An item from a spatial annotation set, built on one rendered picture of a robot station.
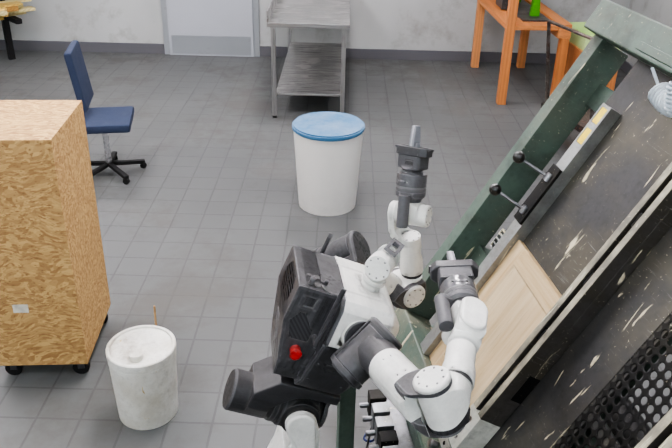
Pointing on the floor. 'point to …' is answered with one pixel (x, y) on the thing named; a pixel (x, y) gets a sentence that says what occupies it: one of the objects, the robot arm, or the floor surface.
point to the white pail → (144, 375)
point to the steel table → (331, 5)
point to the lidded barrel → (327, 161)
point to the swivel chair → (116, 117)
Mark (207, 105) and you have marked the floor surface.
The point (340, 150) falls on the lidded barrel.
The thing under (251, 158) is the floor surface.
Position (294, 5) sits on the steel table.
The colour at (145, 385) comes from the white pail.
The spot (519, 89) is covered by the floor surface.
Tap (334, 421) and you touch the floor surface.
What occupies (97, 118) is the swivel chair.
